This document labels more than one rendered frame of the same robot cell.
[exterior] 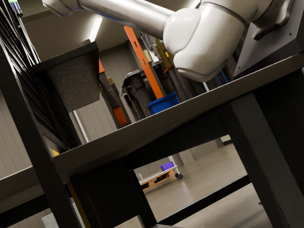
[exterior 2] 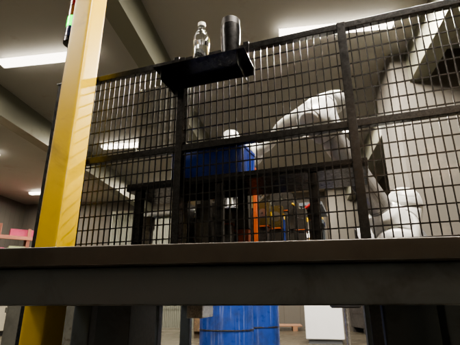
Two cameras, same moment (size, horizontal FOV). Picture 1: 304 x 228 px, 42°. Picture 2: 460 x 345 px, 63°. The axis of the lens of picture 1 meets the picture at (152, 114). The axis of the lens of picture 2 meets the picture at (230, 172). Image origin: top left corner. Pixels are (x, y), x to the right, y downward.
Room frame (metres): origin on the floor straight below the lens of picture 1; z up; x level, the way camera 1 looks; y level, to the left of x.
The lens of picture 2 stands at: (1.06, 1.49, 0.58)
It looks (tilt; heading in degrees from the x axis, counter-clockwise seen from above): 19 degrees up; 299
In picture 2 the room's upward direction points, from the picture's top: straight up
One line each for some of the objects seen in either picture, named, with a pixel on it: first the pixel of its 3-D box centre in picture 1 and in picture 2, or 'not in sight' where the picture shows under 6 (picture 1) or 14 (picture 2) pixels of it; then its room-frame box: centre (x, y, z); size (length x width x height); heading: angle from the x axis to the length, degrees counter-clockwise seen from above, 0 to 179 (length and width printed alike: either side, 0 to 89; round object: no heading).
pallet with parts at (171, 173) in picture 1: (143, 180); not in sight; (8.35, 0.74, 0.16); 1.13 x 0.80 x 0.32; 112
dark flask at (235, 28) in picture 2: not in sight; (230, 40); (1.63, 0.46, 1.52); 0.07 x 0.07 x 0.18
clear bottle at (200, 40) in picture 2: not in sight; (201, 44); (1.75, 0.48, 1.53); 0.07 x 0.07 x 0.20
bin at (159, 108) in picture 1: (165, 110); not in sight; (1.50, -0.05, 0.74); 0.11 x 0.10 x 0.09; 100
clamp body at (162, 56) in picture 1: (177, 79); (266, 239); (1.78, -0.17, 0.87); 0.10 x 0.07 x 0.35; 10
